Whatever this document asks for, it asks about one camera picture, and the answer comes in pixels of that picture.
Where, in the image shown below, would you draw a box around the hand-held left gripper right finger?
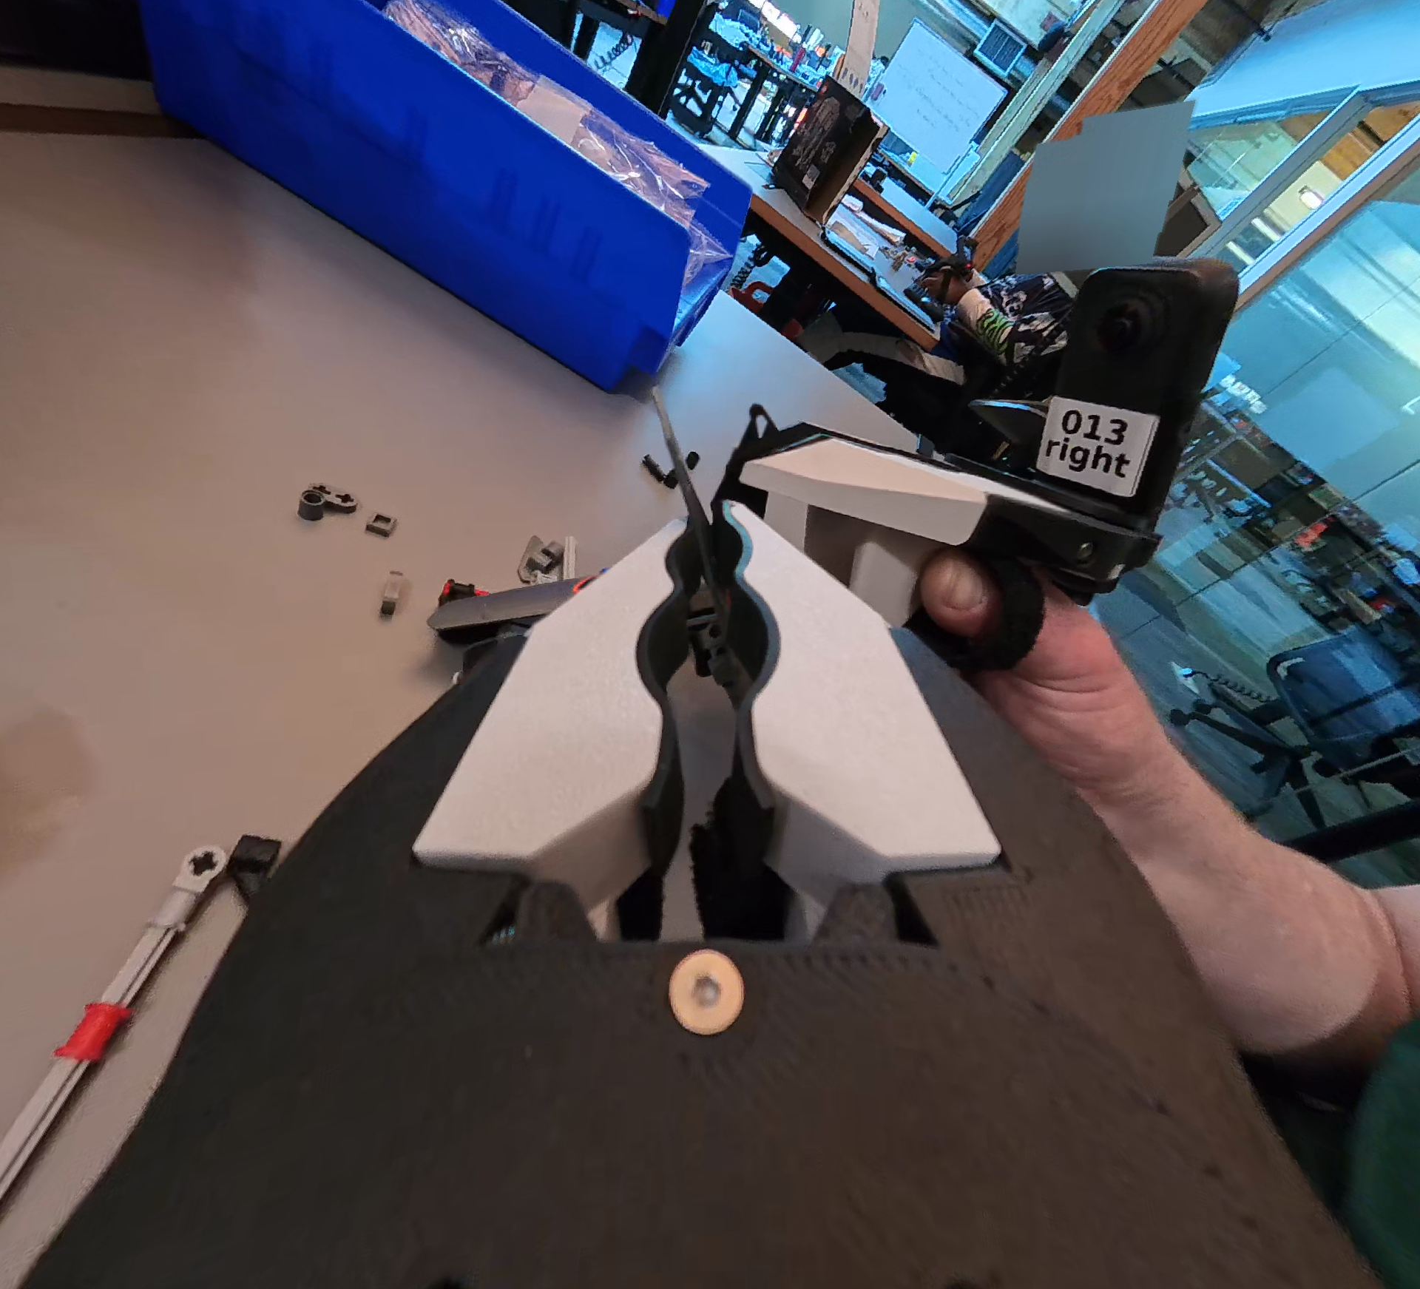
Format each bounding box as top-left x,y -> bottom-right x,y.
727,506 -> 1006,940

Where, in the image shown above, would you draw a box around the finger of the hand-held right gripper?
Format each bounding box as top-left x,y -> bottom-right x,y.
737,435 -> 1003,544

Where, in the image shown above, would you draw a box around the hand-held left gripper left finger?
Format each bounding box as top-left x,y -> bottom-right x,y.
410,518 -> 693,940

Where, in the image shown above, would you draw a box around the grey black lego subassembly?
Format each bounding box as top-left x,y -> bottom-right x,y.
427,576 -> 607,648

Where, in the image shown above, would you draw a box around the long black lego panel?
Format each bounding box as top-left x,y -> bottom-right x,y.
651,382 -> 734,692

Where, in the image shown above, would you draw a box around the person's right forearm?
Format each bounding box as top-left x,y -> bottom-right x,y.
1070,746 -> 1406,1074

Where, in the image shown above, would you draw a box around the scattered loose lego pieces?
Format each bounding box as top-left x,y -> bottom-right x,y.
298,446 -> 703,619

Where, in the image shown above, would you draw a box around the dark lego set box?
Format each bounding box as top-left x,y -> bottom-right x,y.
771,74 -> 892,221

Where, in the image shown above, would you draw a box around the grey lego axle red bush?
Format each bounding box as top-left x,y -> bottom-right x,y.
0,844 -> 231,1198

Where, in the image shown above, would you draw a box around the person's right hand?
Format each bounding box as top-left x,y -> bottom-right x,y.
918,547 -> 1180,815

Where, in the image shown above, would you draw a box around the wooden edged desk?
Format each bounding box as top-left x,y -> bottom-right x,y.
711,147 -> 967,353

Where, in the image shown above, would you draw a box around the whiteboard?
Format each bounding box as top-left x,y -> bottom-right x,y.
877,18 -> 1012,184

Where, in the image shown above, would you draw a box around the clear plastic bags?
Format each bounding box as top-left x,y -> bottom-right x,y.
382,0 -> 736,319

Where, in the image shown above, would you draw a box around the blue plastic bin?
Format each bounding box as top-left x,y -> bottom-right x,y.
109,0 -> 757,394

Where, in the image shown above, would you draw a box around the wooden post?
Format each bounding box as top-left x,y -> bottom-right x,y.
975,0 -> 1322,261

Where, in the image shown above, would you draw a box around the white wall air conditioner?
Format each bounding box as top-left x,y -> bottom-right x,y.
975,18 -> 1036,79

